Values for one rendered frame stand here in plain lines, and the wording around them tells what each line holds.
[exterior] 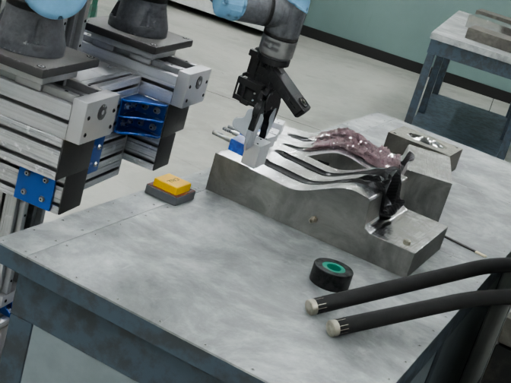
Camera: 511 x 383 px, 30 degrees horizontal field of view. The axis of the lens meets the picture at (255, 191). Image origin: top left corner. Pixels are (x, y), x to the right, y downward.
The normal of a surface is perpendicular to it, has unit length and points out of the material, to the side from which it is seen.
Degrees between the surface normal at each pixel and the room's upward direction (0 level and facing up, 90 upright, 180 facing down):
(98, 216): 0
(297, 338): 0
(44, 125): 90
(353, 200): 90
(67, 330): 90
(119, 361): 90
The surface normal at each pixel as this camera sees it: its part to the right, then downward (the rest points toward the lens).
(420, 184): -0.17, 0.29
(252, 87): -0.47, 0.26
